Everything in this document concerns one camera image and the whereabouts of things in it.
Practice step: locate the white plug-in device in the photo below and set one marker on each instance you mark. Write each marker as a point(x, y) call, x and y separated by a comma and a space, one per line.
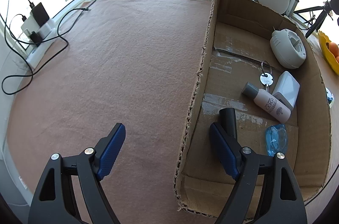
point(288, 48)

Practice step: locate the blue sanitizer bottle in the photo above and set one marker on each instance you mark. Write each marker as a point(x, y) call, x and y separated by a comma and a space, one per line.
point(276, 139)

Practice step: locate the black tripod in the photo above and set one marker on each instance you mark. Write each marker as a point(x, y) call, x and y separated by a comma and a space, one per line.
point(316, 23)

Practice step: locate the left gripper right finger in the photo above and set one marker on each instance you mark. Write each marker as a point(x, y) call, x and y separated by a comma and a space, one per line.
point(280, 199)

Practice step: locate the white usb charger cube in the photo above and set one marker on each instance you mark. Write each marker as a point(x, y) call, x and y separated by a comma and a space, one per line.
point(286, 90)

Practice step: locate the open cardboard box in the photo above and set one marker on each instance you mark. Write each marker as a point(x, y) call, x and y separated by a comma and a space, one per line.
point(237, 41)

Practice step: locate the small black plug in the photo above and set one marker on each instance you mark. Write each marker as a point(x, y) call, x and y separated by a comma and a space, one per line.
point(36, 38)

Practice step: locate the white power strip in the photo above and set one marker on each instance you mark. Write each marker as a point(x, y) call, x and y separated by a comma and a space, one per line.
point(48, 33)

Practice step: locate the yellow leaf-shaped bowl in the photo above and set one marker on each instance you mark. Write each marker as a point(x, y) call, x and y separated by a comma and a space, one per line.
point(329, 57)

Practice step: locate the black power adapter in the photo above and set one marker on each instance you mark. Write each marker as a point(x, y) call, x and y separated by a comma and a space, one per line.
point(39, 14)

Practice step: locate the blue round tape measure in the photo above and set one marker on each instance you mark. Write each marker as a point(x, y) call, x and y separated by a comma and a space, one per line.
point(330, 97)

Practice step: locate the black cylinder tube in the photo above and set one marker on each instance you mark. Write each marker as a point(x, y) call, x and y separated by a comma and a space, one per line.
point(227, 119)

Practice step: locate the white charger on strip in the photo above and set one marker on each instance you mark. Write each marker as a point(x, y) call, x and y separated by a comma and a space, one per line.
point(29, 26)

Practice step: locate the keys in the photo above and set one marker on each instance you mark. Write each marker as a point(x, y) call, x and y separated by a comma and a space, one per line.
point(266, 76)

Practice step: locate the pink small bottle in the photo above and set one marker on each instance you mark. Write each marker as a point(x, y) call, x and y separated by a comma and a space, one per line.
point(267, 102)

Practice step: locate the front orange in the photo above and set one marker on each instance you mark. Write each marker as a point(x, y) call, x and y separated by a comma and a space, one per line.
point(333, 48)

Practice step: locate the pink felt mat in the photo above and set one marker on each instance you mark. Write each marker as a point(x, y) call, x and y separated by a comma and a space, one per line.
point(128, 61)

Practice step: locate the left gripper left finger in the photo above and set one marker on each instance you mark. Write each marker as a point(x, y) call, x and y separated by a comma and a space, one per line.
point(54, 198)

